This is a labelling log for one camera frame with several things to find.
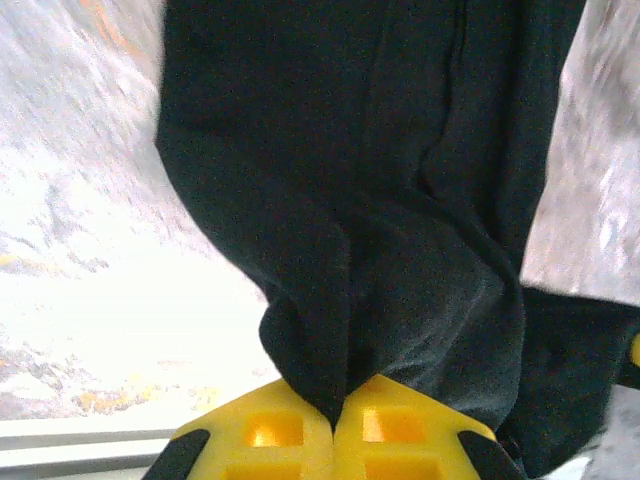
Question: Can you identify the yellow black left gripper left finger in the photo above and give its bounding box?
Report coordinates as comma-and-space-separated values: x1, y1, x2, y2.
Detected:
141, 378, 337, 480

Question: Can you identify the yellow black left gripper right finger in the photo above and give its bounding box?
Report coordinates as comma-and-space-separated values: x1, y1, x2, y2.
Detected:
332, 373, 525, 480

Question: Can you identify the black t-shirt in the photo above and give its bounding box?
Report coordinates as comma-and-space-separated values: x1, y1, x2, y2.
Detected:
154, 0, 640, 479

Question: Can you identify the aluminium mounting rail beam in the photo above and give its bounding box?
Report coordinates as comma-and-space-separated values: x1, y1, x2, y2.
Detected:
0, 418, 177, 469

